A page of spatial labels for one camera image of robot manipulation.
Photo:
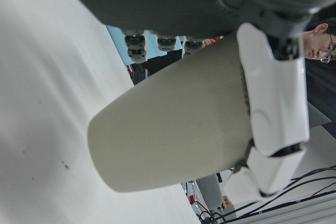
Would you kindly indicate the black monitor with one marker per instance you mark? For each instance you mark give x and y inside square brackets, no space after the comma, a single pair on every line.
[323,90]

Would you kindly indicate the gray fabric chair back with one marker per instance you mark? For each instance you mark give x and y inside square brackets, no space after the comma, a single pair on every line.
[210,195]

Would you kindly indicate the light blue storage box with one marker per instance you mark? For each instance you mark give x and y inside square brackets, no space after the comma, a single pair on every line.
[115,40]

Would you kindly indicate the gray ribbed metal box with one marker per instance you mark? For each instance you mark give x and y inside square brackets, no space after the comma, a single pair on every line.
[139,77]

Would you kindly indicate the beige plastic cup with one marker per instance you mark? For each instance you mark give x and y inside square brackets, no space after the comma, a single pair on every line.
[170,129]

